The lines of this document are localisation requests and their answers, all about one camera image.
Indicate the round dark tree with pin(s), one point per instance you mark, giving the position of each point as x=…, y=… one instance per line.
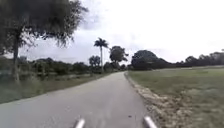
x=117, y=53

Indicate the short palm tree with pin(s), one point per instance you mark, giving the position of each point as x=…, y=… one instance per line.
x=95, y=61

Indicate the tall palm tree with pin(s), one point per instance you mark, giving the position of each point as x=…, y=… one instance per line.
x=101, y=50

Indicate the broad dark tree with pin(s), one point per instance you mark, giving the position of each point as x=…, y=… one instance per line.
x=144, y=60

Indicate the grey asphalt path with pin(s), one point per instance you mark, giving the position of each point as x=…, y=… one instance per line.
x=100, y=100

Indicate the dark tree line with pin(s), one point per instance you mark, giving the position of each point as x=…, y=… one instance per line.
x=56, y=67

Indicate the pale gravel strip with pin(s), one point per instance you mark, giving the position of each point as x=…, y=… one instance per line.
x=157, y=104

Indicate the robot's own part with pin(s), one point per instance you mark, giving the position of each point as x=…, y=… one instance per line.
x=80, y=123
x=149, y=122

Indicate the wide grass field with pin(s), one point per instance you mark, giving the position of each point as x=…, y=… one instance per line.
x=190, y=86

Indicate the grass verge by water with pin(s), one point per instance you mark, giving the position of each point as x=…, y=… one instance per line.
x=33, y=88

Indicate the row of distant trees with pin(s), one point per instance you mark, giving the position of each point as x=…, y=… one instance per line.
x=200, y=60

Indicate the large tree with drooping branches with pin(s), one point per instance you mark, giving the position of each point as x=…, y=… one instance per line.
x=15, y=50

